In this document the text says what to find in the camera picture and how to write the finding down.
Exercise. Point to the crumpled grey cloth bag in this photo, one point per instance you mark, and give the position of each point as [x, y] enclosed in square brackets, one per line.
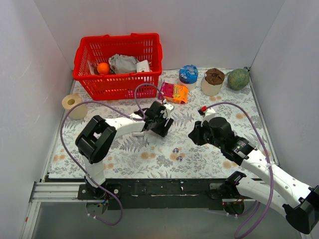
[123, 64]

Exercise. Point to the red plastic shopping basket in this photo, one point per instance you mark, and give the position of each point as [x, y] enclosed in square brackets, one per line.
[98, 49]

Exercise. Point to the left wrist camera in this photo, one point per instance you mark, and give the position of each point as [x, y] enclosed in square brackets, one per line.
[168, 108]

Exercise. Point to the blue wrapped paper roll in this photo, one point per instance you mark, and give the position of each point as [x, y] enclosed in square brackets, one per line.
[188, 76]

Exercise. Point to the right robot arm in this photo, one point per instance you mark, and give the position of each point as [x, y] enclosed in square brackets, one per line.
[297, 201]

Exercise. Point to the green melon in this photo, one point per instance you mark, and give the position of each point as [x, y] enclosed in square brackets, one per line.
[238, 79]

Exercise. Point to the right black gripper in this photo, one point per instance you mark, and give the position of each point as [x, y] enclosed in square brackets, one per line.
[197, 134]

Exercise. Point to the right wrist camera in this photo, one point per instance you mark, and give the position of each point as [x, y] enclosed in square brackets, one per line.
[207, 113]

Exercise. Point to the pink orange candy box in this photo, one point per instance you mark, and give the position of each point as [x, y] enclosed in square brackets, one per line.
[173, 93]

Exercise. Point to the orange fruit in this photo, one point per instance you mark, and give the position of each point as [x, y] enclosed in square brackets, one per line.
[103, 68]

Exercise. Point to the brown topped paper roll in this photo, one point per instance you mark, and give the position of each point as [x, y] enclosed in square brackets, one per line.
[212, 82]

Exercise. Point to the white earbud charging case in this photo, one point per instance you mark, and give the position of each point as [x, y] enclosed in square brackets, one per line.
[138, 134]

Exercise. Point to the clear snack bag in basket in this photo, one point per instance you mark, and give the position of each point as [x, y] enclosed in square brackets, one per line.
[92, 67]

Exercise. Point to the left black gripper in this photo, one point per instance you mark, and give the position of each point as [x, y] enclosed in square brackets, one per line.
[162, 127]

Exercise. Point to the white box in basket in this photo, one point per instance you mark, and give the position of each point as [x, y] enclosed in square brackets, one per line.
[143, 66]

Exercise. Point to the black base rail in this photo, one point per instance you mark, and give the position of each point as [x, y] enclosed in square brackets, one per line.
[212, 194]

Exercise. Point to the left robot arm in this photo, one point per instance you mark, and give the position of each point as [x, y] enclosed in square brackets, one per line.
[95, 140]

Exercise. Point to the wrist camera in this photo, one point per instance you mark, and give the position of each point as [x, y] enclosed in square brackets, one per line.
[207, 113]
[168, 108]

